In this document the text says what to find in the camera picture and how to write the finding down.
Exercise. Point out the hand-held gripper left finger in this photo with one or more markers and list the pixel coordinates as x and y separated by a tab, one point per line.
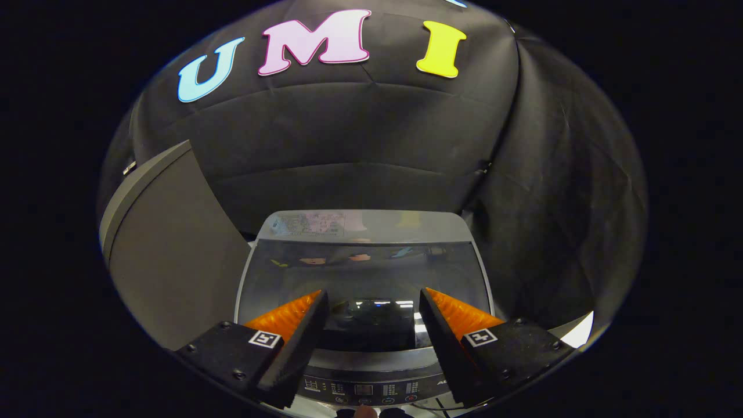
299	342

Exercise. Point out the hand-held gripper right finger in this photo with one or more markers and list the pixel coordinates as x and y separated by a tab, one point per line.
444	342

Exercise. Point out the grey top-load washing machine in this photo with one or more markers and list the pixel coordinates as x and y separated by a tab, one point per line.
371	380

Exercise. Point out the white panel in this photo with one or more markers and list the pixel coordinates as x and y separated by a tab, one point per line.
577	331

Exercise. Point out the silver clip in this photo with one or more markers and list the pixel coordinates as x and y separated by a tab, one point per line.
129	168

